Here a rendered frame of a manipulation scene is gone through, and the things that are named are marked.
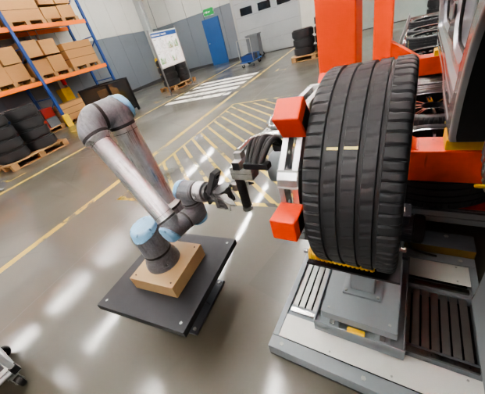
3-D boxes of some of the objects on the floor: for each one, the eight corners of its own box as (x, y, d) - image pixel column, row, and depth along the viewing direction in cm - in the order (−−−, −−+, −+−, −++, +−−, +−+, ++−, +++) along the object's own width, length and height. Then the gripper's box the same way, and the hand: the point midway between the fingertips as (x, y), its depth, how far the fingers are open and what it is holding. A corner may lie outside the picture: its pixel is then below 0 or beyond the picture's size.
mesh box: (122, 118, 763) (105, 84, 711) (94, 123, 820) (76, 91, 768) (141, 108, 826) (126, 77, 774) (114, 112, 883) (99, 84, 831)
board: (177, 95, 865) (152, 28, 761) (165, 97, 887) (140, 32, 783) (199, 83, 973) (180, 23, 869) (188, 85, 995) (169, 26, 891)
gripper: (222, 188, 119) (259, 192, 108) (197, 216, 105) (237, 223, 95) (216, 173, 114) (255, 175, 104) (189, 198, 101) (231, 204, 91)
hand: (245, 191), depth 98 cm, fingers open, 14 cm apart
